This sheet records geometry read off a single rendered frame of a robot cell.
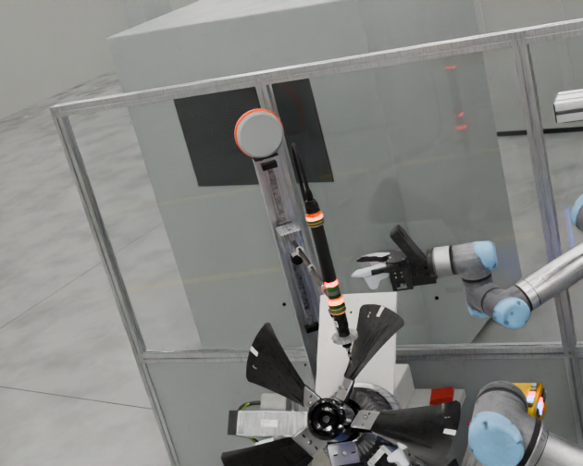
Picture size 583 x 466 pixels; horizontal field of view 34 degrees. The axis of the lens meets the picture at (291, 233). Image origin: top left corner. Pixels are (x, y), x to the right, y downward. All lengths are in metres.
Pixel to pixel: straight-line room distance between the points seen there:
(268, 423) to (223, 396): 0.91
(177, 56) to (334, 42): 0.96
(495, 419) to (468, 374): 1.35
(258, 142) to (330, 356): 0.72
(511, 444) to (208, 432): 2.13
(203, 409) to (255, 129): 1.34
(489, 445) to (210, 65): 3.27
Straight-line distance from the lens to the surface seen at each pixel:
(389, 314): 2.73
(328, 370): 3.04
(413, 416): 2.71
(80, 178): 3.71
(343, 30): 4.49
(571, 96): 2.22
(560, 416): 3.44
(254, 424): 3.00
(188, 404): 3.98
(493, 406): 2.12
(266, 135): 3.10
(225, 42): 4.88
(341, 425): 2.69
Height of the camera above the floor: 2.63
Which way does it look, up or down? 20 degrees down
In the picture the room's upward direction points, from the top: 15 degrees counter-clockwise
